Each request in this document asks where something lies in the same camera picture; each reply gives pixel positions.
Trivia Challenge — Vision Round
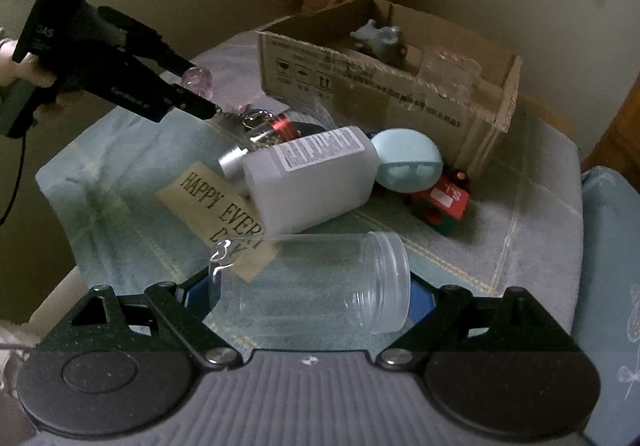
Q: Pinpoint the clear plastic jar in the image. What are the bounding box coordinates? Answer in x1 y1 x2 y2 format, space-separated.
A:
208 232 411 336

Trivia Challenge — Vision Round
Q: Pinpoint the red toy train car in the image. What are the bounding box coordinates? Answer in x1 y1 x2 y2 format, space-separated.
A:
411 169 471 236

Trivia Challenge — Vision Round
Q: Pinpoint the light blue egg-shaped case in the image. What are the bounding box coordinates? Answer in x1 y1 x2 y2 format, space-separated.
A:
371 128 444 194

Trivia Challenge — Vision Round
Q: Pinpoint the white plastic bottle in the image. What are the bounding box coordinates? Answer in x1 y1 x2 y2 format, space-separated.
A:
243 126 378 235

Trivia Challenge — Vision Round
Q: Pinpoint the person's left hand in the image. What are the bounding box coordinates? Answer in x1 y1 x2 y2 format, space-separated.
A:
0 38 84 121

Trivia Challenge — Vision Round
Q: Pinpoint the pink glass knob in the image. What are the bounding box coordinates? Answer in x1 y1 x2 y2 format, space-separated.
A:
180 67 214 100

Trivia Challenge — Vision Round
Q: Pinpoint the happy every day paper tag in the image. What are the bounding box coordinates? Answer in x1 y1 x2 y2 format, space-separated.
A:
155 161 278 284

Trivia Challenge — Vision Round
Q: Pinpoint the light blue pillow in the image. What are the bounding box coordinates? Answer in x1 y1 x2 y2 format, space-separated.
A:
572 166 640 445

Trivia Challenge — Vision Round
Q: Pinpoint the cardboard box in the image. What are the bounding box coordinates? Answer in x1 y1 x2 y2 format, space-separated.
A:
257 0 522 178

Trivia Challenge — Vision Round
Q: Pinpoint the grey-blue elephant figurine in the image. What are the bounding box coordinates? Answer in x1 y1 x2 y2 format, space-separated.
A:
350 19 408 66

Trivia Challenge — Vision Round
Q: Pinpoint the black cable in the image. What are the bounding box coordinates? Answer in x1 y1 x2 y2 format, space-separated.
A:
0 133 27 227

